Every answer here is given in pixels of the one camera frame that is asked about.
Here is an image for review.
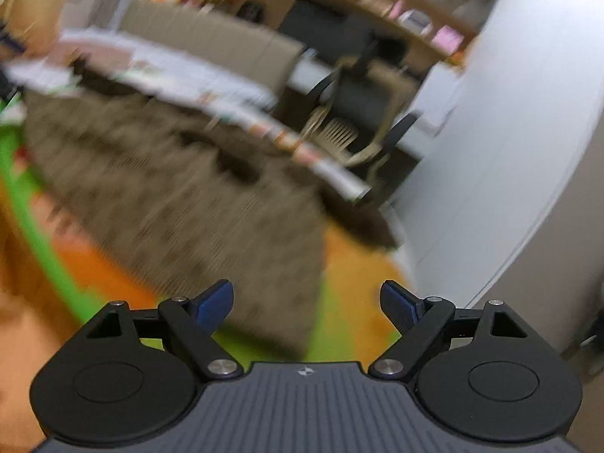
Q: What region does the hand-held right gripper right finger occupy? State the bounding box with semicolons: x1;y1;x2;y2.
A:
369;280;529;381

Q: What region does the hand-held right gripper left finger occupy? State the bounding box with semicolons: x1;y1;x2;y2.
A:
85;279;243;382

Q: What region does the brown dotted corduroy garment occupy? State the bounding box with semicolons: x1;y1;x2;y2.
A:
23;87;399;362

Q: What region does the giraffe printed blanket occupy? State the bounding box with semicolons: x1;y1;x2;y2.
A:
0;28;418;435

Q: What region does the beige mesh office chair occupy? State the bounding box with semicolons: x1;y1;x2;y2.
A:
301;37;422;190

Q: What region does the beige padded headboard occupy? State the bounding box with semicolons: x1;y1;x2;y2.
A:
120;0;308;101

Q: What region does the black monitor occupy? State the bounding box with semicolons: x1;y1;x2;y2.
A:
277;0;352;50

